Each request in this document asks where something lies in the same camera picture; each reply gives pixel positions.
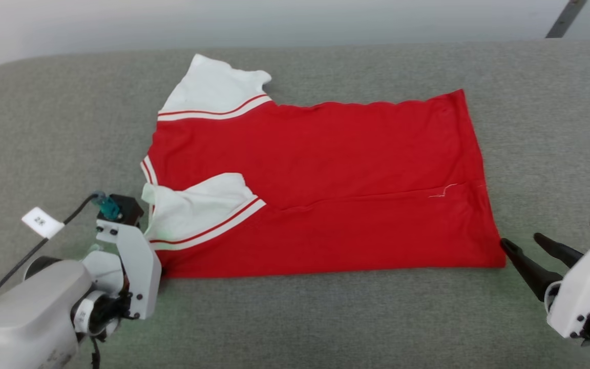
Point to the red and white shirt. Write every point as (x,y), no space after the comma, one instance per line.
(351,184)

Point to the grey metal wall strip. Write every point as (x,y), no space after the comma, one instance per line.
(566,18)

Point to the grey fabric panel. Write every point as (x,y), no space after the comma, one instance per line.
(325,318)

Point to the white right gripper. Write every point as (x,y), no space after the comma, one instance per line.
(587,287)

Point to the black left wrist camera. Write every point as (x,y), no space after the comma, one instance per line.
(128,209)

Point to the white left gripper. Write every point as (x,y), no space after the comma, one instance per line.
(139,271)

